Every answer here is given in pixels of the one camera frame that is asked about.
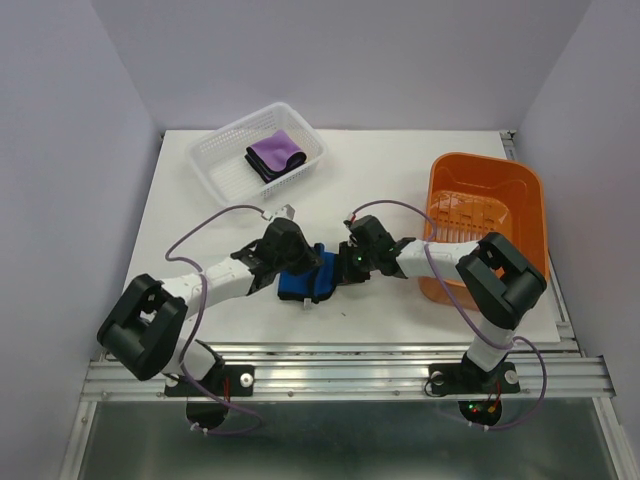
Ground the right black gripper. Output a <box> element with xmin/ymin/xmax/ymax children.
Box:
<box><xmin>331</xmin><ymin>240</ymin><xmax>376</xmax><ymax>284</ymax></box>

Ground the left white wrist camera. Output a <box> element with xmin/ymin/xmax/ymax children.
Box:
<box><xmin>261</xmin><ymin>204</ymin><xmax>295</xmax><ymax>222</ymax></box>

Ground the blue towel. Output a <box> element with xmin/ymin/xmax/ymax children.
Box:
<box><xmin>277</xmin><ymin>243</ymin><xmax>341</xmax><ymax>304</ymax></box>

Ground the orange plastic tub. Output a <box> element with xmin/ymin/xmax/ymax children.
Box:
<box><xmin>417</xmin><ymin>152</ymin><xmax>554</xmax><ymax>307</ymax></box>

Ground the purple black-edged towel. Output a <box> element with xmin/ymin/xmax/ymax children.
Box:
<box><xmin>244</xmin><ymin>130</ymin><xmax>307</xmax><ymax>184</ymax></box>

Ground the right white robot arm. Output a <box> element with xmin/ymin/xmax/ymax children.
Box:
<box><xmin>339</xmin><ymin>215</ymin><xmax>547</xmax><ymax>390</ymax></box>

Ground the white plastic basket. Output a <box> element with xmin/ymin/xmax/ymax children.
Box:
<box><xmin>186</xmin><ymin>102</ymin><xmax>328</xmax><ymax>206</ymax></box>

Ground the aluminium mounting rail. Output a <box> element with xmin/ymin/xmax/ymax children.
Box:
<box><xmin>74</xmin><ymin>342</ymin><xmax>616</xmax><ymax>406</ymax></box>

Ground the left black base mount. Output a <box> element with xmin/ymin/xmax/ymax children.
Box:
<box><xmin>163</xmin><ymin>340</ymin><xmax>263</xmax><ymax>436</ymax></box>

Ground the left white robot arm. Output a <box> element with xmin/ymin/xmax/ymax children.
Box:
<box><xmin>97</xmin><ymin>218</ymin><xmax>322</xmax><ymax>394</ymax></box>

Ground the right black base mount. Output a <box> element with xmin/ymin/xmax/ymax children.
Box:
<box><xmin>424</xmin><ymin>357</ymin><xmax>521</xmax><ymax>427</ymax></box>

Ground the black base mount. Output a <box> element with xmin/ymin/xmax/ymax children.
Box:
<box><xmin>424</xmin><ymin>357</ymin><xmax>521</xmax><ymax>427</ymax></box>
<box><xmin>163</xmin><ymin>340</ymin><xmax>263</xmax><ymax>436</ymax></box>

